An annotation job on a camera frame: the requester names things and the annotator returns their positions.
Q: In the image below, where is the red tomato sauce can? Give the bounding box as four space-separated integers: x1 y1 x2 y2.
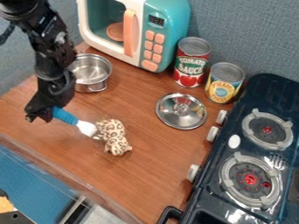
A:
171 36 213 88

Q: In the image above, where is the toy microwave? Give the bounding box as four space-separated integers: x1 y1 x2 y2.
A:
74 0 192 74

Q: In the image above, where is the silver pot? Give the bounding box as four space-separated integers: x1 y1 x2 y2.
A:
67 52 115 94

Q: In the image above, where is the spotted plush animal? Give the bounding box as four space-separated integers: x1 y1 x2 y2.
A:
92 118 135 158

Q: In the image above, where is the yellow can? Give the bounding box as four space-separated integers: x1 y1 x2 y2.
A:
203 61 247 105

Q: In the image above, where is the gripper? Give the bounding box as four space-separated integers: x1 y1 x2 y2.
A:
23 71 78 123

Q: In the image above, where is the silver lid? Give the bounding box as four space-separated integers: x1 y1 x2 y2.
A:
154 92 210 131

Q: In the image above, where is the toy stove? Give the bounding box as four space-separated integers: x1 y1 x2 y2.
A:
156 73 299 224

